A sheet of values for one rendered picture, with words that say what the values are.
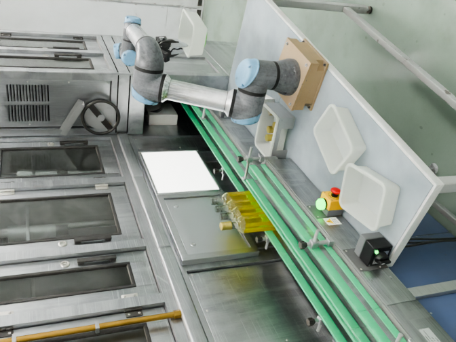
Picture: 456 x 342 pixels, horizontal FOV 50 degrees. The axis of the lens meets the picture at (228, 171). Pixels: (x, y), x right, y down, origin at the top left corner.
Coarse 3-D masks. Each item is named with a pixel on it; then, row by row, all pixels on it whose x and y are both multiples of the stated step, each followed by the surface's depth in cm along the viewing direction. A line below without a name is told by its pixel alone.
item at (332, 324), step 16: (192, 112) 298; (208, 144) 264; (224, 160) 251; (272, 240) 198; (288, 256) 191; (304, 272) 185; (304, 288) 176; (320, 304) 171; (336, 320) 166; (336, 336) 159
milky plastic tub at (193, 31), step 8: (184, 8) 241; (184, 16) 245; (192, 16) 238; (184, 24) 248; (192, 24) 230; (200, 24) 233; (184, 32) 250; (192, 32) 251; (200, 32) 231; (184, 40) 250; (192, 40) 231; (200, 40) 234; (184, 48) 243; (192, 48) 235; (200, 48) 237
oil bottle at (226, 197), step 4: (228, 192) 214; (232, 192) 214; (236, 192) 215; (240, 192) 216; (244, 192) 216; (248, 192) 217; (224, 196) 212; (228, 196) 211; (232, 196) 212; (236, 196) 212; (240, 196) 213; (244, 196) 213; (248, 196) 214; (252, 196) 214; (224, 200) 211; (228, 200) 210; (224, 204) 211
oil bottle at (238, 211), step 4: (236, 208) 203; (240, 208) 204; (244, 208) 204; (248, 208) 204; (252, 208) 205; (256, 208) 205; (260, 208) 206; (232, 212) 202; (236, 212) 201; (240, 212) 201; (244, 212) 201; (248, 212) 202; (252, 212) 203; (256, 212) 203; (260, 212) 204; (264, 212) 205; (236, 216) 201; (232, 220) 203
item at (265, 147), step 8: (264, 104) 226; (264, 112) 230; (272, 112) 219; (264, 120) 233; (272, 120) 234; (264, 128) 235; (256, 136) 236; (264, 136) 237; (256, 144) 237; (264, 144) 238; (272, 144) 221; (264, 152) 231
